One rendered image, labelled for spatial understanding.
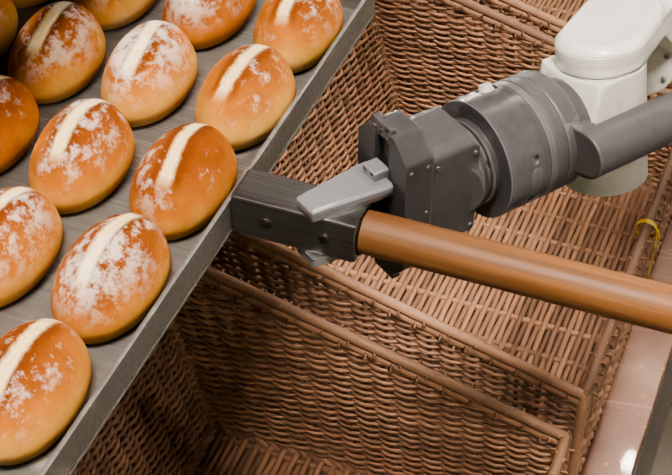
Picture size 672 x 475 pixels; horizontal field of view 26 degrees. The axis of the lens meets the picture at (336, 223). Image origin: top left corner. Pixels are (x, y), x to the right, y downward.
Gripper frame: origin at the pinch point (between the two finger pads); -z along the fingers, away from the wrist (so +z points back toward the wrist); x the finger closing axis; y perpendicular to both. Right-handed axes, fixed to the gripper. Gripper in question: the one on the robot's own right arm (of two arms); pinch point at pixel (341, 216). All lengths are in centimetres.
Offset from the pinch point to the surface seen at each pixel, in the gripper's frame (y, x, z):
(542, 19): 58, 42, 71
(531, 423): 7, 46, 28
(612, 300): -16.5, -0.6, 9.1
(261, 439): 31, 60, 11
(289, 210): 0.9, -1.6, -3.5
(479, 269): -9.6, -0.5, 4.1
